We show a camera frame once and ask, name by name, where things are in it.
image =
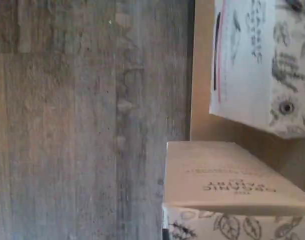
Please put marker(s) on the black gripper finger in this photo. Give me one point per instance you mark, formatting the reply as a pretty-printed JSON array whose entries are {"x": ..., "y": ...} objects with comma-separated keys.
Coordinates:
[{"x": 165, "y": 234}]

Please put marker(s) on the white box green strip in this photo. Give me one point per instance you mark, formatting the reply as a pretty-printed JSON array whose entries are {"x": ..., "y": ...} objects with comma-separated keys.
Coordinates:
[{"x": 230, "y": 170}]

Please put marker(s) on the white box pink strip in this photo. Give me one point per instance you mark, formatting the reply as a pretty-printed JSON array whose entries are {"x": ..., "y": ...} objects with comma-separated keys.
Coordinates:
[{"x": 242, "y": 75}]

